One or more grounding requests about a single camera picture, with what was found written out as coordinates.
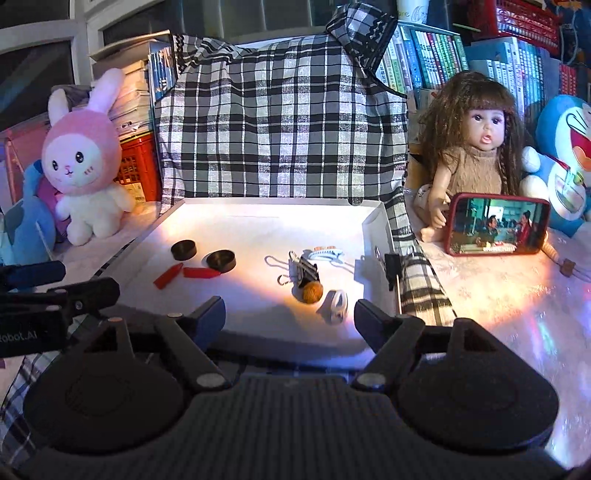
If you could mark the binder clip on box edge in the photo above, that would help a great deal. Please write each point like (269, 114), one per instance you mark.
(392, 270)

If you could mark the red pointed stick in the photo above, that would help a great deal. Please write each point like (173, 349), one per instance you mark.
(167, 277)
(201, 272)

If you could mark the blue gift bag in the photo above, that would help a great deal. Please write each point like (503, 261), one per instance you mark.
(577, 27)

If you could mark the white cardboard box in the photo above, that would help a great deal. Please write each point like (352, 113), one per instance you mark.
(258, 230)

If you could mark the large blue cat plush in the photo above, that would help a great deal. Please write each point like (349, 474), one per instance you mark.
(568, 161)

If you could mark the row of upright books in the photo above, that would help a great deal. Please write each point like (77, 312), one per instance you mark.
(498, 64)

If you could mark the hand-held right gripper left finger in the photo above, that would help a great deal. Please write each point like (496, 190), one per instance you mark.
(207, 321)

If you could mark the red plastic crate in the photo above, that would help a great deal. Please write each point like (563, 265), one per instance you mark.
(138, 166)

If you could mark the red plastic basket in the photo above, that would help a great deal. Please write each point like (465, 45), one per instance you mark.
(526, 23)

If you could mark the pink miniature house model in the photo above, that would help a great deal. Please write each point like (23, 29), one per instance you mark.
(18, 152)

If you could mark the smartphone in red case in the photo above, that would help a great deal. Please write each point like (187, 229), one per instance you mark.
(496, 226)

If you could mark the blue spotted plush toy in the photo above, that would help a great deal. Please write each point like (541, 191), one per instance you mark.
(23, 226)

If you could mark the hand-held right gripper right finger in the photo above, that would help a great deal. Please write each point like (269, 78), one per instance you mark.
(371, 323)

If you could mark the small orange ball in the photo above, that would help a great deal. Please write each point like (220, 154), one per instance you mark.
(312, 293)

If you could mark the grey crumpled cloth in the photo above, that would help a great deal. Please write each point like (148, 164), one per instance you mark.
(78, 99)

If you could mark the stack of lying books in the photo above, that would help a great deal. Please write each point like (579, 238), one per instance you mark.
(134, 83)

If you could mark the brown-haired doll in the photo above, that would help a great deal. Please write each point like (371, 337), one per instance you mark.
(480, 161)

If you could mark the white paper cup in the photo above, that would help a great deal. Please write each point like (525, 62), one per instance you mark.
(413, 10)

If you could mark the white glittery table cover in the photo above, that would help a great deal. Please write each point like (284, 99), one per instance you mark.
(485, 300)

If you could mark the black white checked cloth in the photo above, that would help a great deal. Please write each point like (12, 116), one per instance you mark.
(277, 129)

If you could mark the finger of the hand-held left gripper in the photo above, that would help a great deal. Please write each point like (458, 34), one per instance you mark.
(87, 293)
(32, 274)

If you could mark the pink white rabbit plush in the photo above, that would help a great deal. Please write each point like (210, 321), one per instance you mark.
(87, 175)

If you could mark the black binder clip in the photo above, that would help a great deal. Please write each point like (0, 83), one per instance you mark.
(308, 272)

